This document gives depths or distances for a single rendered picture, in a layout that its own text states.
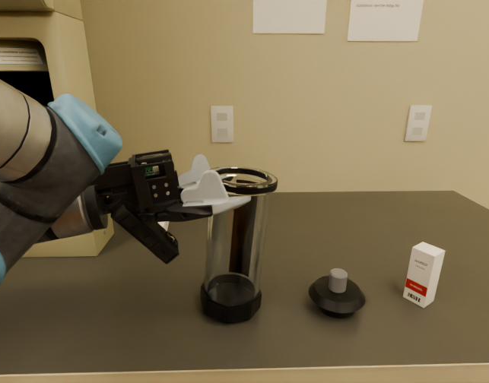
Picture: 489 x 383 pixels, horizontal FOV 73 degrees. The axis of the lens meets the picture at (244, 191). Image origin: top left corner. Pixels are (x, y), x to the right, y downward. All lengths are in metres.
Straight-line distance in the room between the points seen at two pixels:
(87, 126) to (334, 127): 0.90
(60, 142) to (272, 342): 0.39
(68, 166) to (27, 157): 0.04
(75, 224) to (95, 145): 0.15
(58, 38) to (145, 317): 0.50
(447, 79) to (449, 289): 0.72
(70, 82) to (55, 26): 0.09
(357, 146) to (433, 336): 0.70
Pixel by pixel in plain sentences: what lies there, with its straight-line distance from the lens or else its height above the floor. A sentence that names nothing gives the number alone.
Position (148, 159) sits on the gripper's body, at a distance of 0.47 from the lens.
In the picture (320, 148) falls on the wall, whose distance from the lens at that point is 1.13.
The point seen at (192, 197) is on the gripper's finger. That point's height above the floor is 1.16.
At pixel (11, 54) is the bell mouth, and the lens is 0.78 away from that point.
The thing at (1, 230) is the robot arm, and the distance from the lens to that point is 0.37.
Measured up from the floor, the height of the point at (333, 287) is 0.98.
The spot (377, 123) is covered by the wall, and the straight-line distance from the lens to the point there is 1.17.
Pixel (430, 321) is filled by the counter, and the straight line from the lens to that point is 0.64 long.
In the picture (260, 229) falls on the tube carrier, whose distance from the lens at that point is 0.49.
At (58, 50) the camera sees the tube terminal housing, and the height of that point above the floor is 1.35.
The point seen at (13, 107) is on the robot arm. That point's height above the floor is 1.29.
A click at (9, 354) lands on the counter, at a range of 0.61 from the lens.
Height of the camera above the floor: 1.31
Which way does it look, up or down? 20 degrees down
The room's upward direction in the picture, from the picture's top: straight up
